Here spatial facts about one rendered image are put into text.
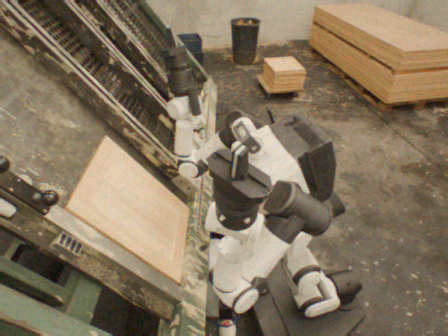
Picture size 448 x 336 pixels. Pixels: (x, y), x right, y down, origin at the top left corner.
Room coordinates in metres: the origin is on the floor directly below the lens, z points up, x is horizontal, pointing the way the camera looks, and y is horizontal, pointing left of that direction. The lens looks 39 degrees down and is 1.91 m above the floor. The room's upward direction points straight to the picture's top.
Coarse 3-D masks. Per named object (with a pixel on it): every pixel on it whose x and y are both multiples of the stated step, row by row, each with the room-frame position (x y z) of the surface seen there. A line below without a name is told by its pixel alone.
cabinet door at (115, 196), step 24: (96, 168) 0.80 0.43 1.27; (120, 168) 0.89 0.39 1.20; (96, 192) 0.72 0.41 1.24; (120, 192) 0.79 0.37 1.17; (144, 192) 0.87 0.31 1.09; (168, 192) 0.97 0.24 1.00; (96, 216) 0.64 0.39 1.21; (120, 216) 0.70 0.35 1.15; (144, 216) 0.77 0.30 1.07; (168, 216) 0.85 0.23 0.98; (120, 240) 0.61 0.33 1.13; (144, 240) 0.67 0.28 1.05; (168, 240) 0.74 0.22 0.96; (168, 264) 0.65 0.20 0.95
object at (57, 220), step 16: (0, 192) 0.53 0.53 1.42; (16, 208) 0.53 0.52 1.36; (32, 208) 0.53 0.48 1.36; (48, 224) 0.53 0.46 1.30; (64, 224) 0.54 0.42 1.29; (80, 224) 0.57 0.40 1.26; (80, 240) 0.53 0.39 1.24; (96, 240) 0.55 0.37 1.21; (96, 256) 0.53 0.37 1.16; (112, 256) 0.53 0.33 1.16; (128, 256) 0.56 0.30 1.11; (128, 272) 0.53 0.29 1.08; (144, 272) 0.55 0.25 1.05; (160, 288) 0.53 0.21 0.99; (176, 288) 0.56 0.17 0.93
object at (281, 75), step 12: (264, 60) 4.33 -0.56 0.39; (276, 60) 4.29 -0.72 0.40; (288, 60) 4.29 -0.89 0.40; (264, 72) 4.33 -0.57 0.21; (276, 72) 3.87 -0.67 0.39; (288, 72) 3.90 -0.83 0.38; (300, 72) 3.93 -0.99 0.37; (264, 84) 4.10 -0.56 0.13; (276, 84) 3.88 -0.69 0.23; (288, 84) 3.92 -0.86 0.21; (300, 84) 3.94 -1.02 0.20
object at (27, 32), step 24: (0, 0) 1.07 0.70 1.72; (0, 24) 1.07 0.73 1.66; (24, 24) 1.07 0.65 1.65; (48, 48) 1.07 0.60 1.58; (72, 72) 1.07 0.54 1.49; (96, 96) 1.07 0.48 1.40; (120, 120) 1.07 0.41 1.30; (144, 144) 1.07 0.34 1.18; (168, 168) 1.07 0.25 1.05; (192, 192) 1.07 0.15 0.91
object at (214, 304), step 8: (216, 232) 0.96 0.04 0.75; (216, 240) 0.92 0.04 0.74; (216, 248) 0.87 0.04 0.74; (208, 256) 0.82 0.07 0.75; (216, 256) 0.83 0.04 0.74; (208, 264) 0.79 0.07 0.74; (208, 272) 0.74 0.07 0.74; (208, 280) 0.71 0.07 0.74; (208, 288) 0.67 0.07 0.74; (208, 296) 0.64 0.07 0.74; (216, 296) 0.64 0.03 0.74; (208, 304) 0.60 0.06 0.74; (216, 304) 0.60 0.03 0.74; (224, 304) 0.59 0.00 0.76; (208, 312) 0.57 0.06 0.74; (216, 312) 0.57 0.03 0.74; (224, 312) 0.57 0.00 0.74; (232, 312) 0.63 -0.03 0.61; (208, 320) 0.56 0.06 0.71; (216, 320) 0.56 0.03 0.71
